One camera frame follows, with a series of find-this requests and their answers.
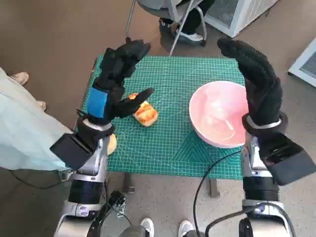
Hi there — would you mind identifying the green cutting mat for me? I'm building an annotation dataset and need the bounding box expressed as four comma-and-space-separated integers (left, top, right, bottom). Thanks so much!
82, 54, 245, 180

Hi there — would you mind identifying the silver metal pole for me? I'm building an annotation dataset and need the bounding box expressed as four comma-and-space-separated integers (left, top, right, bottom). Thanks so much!
169, 0, 196, 57

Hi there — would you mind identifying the black right arm cable loop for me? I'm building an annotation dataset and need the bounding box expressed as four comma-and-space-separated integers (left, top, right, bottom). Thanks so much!
204, 208, 250, 237

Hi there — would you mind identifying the pink bowl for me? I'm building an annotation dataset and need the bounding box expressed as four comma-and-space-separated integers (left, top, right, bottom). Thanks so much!
189, 82, 250, 149

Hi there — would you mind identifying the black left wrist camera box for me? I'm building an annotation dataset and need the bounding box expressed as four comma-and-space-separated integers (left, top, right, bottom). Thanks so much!
49, 133, 96, 171

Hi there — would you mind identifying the dark table leg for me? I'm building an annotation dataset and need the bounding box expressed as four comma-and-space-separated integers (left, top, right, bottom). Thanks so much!
123, 172, 135, 194
209, 179, 220, 198

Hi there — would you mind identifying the long black robot cable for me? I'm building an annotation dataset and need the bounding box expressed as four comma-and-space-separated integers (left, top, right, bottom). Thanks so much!
194, 149, 245, 237

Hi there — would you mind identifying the seated person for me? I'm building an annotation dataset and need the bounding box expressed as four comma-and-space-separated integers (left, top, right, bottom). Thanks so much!
158, 0, 215, 42

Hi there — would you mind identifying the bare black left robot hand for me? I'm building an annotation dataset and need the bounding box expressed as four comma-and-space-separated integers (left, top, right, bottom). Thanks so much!
85, 39, 156, 124

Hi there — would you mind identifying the white mesh cabinet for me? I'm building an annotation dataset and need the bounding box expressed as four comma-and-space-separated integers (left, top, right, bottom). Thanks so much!
203, 0, 279, 38

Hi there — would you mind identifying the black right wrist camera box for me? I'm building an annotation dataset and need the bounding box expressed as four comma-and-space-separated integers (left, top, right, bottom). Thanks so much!
258, 133, 316, 186

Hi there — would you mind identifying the black stand base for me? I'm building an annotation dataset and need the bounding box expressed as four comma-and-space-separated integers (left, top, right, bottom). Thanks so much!
108, 190, 126, 210

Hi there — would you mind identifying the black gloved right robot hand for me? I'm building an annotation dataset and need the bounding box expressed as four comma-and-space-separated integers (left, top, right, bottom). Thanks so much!
216, 38, 284, 128

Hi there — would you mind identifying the person in pale coat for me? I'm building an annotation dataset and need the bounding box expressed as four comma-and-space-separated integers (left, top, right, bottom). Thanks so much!
0, 66, 75, 173

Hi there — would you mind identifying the white sneaker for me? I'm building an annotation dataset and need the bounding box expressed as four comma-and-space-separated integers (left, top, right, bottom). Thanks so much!
178, 220, 195, 237
140, 217, 155, 237

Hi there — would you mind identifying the white vented appliance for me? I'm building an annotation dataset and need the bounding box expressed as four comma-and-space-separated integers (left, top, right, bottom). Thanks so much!
287, 37, 316, 88

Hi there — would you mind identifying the grey office chair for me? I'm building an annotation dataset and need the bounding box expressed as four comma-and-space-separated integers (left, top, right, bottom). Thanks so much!
125, 0, 207, 47

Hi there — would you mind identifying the long toy bread loaf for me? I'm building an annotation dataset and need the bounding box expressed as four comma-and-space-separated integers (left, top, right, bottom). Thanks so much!
127, 93, 158, 127

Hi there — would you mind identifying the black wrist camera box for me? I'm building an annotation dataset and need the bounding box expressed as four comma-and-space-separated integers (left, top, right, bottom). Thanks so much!
258, 133, 316, 186
49, 133, 96, 171

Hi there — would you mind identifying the round toy bread bun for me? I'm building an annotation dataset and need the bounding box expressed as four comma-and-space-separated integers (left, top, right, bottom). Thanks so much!
107, 134, 118, 156

